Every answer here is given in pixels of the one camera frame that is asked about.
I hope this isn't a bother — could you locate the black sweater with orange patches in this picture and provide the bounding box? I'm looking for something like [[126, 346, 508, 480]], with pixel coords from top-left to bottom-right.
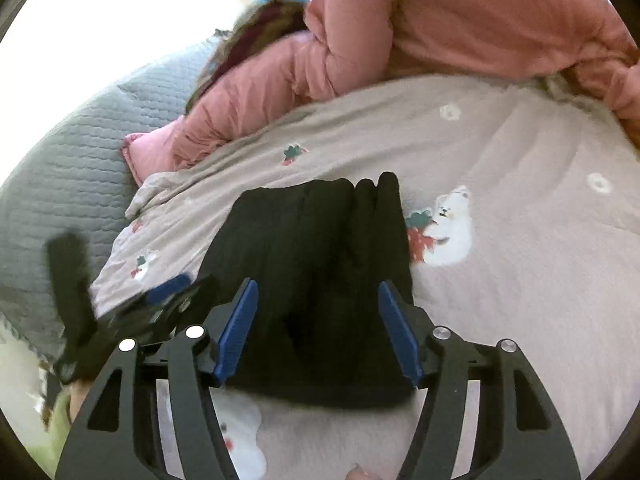
[[198, 172, 412, 410]]

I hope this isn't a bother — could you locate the left hand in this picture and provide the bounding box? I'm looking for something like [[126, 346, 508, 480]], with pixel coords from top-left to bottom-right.
[[68, 380, 92, 422]]

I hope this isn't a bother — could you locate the right hand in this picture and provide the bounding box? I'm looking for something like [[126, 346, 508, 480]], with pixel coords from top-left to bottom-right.
[[345, 464, 382, 480]]

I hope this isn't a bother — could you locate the lime green sleeve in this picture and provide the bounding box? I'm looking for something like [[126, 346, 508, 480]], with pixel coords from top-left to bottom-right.
[[42, 390, 72, 479]]

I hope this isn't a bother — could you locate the grey quilted headboard cushion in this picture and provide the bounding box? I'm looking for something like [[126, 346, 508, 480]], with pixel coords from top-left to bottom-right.
[[1, 37, 219, 360]]

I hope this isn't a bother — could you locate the striped multicolour cloth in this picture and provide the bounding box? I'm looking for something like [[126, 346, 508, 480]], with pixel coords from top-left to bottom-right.
[[184, 0, 311, 115]]

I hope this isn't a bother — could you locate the pink puffy comforter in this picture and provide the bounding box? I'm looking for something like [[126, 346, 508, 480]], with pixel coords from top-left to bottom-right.
[[122, 0, 639, 183]]

